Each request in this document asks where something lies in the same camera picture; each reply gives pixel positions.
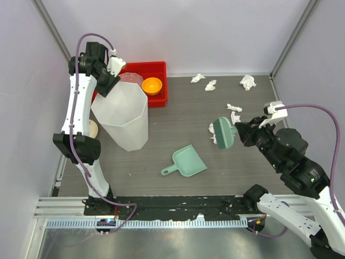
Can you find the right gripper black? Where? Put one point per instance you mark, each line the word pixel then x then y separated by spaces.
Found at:
pixel 246 130

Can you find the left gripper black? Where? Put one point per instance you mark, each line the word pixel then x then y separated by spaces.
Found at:
pixel 114 79

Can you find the translucent white bin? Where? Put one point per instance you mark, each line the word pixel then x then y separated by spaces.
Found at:
pixel 123 114

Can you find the green hand brush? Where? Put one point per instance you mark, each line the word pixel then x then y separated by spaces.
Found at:
pixel 224 133

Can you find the paper scrap cluster bottom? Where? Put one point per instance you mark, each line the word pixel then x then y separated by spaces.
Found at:
pixel 214 139

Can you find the paper scrap cluster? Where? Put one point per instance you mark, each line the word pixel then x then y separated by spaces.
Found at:
pixel 214 139
pixel 211 128

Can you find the green dustpan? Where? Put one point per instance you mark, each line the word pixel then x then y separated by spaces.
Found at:
pixel 186 161

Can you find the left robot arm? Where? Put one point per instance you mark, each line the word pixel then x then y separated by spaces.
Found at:
pixel 95 70

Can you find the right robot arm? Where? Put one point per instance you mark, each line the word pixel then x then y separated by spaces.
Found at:
pixel 285 151

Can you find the orange bowl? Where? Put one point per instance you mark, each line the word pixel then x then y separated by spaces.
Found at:
pixel 152 86

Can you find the beige plate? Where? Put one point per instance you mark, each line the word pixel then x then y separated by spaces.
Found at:
pixel 93 129

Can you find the large paper scrap top right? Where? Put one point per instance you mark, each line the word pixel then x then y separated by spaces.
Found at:
pixel 247 82

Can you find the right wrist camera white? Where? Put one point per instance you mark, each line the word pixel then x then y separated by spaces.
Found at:
pixel 275 112

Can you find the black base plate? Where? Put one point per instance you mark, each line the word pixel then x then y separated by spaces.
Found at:
pixel 175 208

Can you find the white slotted cable duct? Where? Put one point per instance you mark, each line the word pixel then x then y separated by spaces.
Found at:
pixel 199 222

